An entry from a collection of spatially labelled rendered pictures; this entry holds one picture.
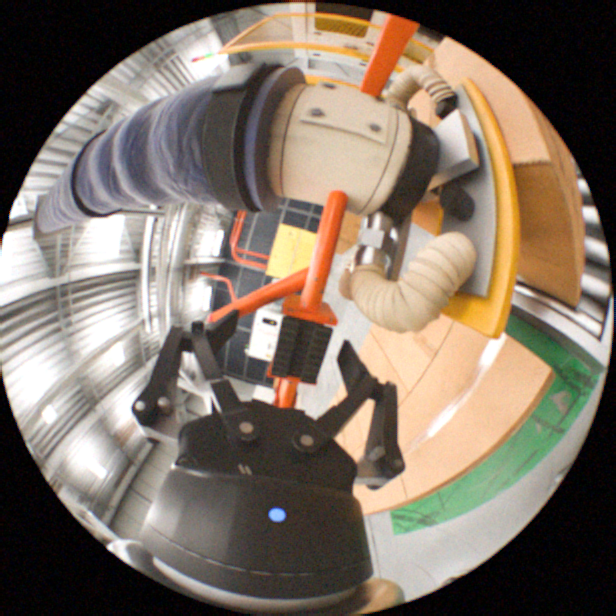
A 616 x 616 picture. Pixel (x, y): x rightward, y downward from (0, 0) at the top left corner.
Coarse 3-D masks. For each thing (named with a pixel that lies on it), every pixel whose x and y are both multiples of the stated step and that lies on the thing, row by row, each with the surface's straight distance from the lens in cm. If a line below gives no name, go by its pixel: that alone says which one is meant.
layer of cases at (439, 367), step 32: (448, 320) 72; (384, 352) 102; (416, 352) 80; (448, 352) 69; (480, 352) 61; (512, 352) 57; (416, 384) 78; (448, 384) 67; (480, 384) 60; (512, 384) 56; (544, 384) 61; (416, 416) 75; (448, 416) 66; (480, 416) 60; (512, 416) 56; (352, 448) 115; (416, 448) 75; (448, 448) 66; (480, 448) 60; (416, 480) 76; (448, 480) 75
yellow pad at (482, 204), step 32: (480, 96) 30; (480, 128) 24; (480, 160) 21; (448, 192) 17; (480, 192) 19; (512, 192) 18; (448, 224) 20; (480, 224) 17; (512, 224) 16; (480, 256) 16; (512, 256) 15; (480, 288) 15; (512, 288) 15; (480, 320) 15
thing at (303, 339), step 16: (288, 304) 18; (288, 320) 17; (304, 320) 17; (320, 320) 17; (336, 320) 18; (288, 336) 17; (304, 336) 18; (320, 336) 17; (288, 352) 18; (304, 352) 19; (320, 352) 18; (272, 368) 19; (288, 368) 19; (304, 368) 19; (320, 368) 19
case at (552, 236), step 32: (448, 64) 57; (480, 64) 44; (416, 96) 66; (512, 96) 30; (512, 128) 26; (544, 128) 30; (512, 160) 22; (544, 160) 21; (544, 192) 25; (576, 192) 50; (416, 224) 51; (544, 224) 30; (576, 224) 35; (544, 256) 38; (576, 256) 34; (544, 288) 55; (576, 288) 45
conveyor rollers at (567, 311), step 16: (592, 208) 69; (592, 224) 68; (592, 240) 63; (592, 256) 63; (528, 288) 59; (592, 288) 59; (608, 288) 59; (544, 304) 57; (560, 304) 57; (576, 320) 56; (592, 320) 56
